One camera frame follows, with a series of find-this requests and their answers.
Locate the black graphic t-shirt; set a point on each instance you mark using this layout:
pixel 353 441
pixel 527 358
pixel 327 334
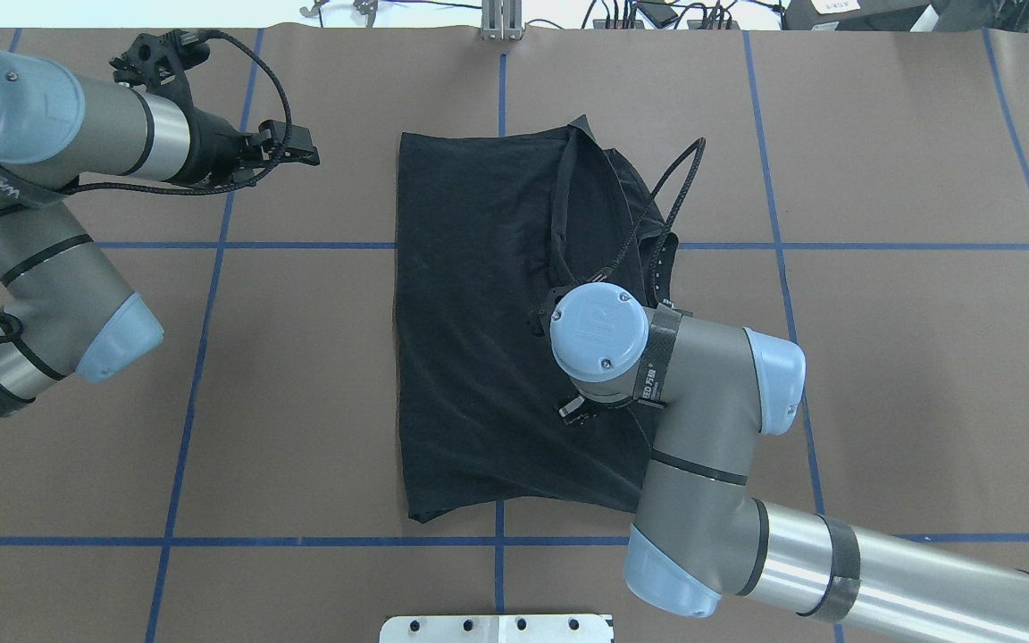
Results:
pixel 485 227

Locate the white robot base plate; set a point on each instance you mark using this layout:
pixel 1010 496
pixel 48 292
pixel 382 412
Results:
pixel 499 628

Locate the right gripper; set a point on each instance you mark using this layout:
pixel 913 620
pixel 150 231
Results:
pixel 572 408

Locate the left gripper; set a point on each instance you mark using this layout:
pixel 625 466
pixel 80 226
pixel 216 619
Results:
pixel 213 146

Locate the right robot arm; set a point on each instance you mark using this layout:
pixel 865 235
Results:
pixel 698 535

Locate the aluminium frame post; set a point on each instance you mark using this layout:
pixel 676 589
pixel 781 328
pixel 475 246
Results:
pixel 502 20

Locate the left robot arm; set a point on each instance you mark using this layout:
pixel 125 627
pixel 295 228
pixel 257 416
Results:
pixel 63 134

